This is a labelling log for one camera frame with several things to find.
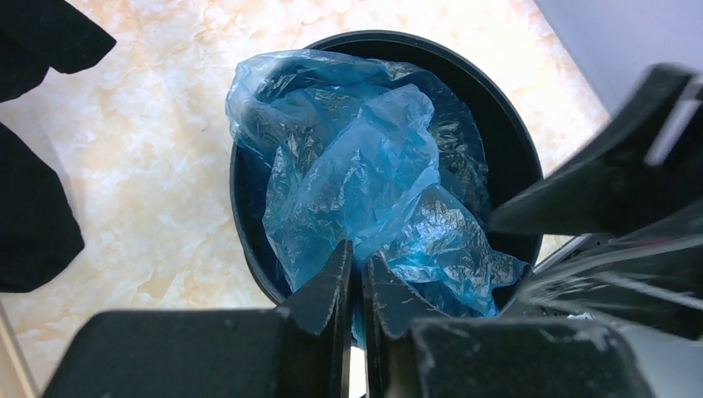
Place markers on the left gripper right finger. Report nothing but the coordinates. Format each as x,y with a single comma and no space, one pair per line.
413,350

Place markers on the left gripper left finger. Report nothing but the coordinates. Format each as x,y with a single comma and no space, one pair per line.
300,348

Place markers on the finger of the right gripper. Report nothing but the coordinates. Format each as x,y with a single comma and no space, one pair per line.
644,165
653,283

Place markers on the dark round trash bin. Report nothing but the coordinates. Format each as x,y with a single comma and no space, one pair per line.
512,159

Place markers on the blue plastic trash bag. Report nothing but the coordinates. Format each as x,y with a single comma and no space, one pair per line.
381,153

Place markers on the black printed t-shirt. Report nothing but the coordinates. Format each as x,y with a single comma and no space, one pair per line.
40,236

